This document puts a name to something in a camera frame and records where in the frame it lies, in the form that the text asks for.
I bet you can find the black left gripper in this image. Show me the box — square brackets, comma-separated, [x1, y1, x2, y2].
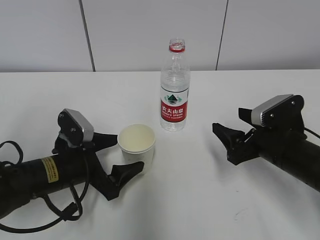
[52, 132, 145, 201]

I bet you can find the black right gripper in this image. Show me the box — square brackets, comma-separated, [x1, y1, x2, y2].
[212, 107, 263, 166]

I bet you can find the white paper cup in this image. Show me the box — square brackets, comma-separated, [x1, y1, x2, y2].
[117, 124, 156, 175]

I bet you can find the clear Nongfu Spring water bottle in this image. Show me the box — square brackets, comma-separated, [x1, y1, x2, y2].
[160, 38, 191, 132]

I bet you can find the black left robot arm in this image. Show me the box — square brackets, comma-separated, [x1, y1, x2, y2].
[0, 133, 144, 218]

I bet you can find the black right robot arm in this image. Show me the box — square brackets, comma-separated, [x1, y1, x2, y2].
[212, 107, 320, 191]

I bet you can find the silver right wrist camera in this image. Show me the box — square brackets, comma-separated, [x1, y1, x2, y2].
[249, 94, 305, 140]

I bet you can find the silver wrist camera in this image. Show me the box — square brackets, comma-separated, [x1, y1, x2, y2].
[57, 108, 94, 148]
[249, 94, 305, 140]

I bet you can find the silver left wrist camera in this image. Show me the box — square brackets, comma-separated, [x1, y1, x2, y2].
[57, 108, 94, 148]

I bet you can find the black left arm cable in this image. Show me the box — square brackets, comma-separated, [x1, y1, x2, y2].
[0, 140, 91, 232]

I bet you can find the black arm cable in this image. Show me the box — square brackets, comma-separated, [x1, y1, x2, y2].
[0, 140, 91, 232]
[302, 126, 320, 140]

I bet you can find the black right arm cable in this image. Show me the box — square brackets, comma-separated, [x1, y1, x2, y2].
[302, 126, 320, 140]

